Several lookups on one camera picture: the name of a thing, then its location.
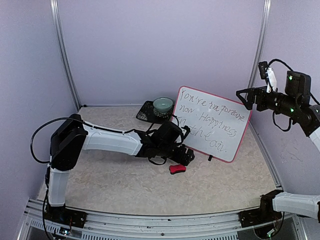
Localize left aluminium frame post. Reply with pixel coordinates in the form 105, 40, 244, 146
49, 0, 82, 111

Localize right aluminium frame post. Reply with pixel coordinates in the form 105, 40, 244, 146
248, 0, 272, 88

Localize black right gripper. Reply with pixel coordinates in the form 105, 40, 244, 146
237, 85, 300, 118

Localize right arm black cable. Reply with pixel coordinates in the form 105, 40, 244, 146
267, 58, 320, 132

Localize black floral square plate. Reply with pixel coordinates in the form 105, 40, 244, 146
136, 100, 174, 125

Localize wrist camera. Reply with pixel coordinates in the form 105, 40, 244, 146
258, 61, 278, 93
181, 125, 191, 143

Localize aluminium frame post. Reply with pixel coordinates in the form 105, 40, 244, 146
49, 0, 82, 111
248, 0, 272, 88

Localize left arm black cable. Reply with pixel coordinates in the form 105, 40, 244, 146
29, 117, 136, 165

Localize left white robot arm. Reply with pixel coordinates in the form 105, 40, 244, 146
46, 114, 195, 223

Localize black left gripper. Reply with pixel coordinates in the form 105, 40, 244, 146
158, 143, 195, 166

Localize red black whiteboard eraser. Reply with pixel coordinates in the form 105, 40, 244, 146
169, 164, 187, 175

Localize teal ceramic bowl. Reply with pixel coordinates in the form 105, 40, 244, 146
152, 97, 174, 113

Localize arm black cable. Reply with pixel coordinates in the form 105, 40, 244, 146
267, 58, 320, 132
29, 117, 136, 165

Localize front aluminium rail base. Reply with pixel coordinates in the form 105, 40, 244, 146
17, 199, 308, 240

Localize pink framed whiteboard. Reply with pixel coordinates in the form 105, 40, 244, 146
172, 86, 252, 163

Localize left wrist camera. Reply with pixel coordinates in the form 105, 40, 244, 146
181, 125, 191, 143

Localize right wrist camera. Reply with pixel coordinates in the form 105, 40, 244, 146
258, 61, 278, 93

